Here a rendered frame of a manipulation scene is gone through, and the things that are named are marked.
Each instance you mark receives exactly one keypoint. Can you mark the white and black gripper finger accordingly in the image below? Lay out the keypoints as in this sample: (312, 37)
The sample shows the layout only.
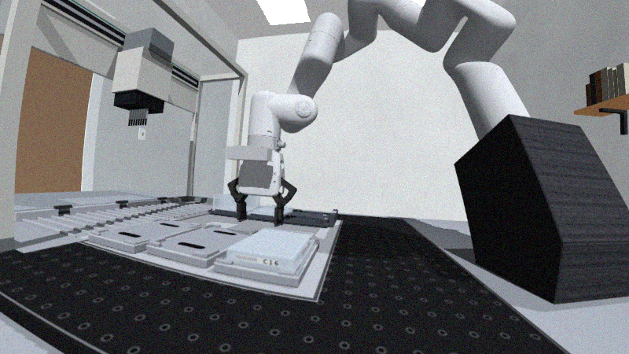
(238, 198)
(281, 202)

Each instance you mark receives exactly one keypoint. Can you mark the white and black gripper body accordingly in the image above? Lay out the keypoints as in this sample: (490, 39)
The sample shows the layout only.
(262, 178)

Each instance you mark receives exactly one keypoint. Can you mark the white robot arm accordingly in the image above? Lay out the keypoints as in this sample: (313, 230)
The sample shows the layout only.
(487, 93)

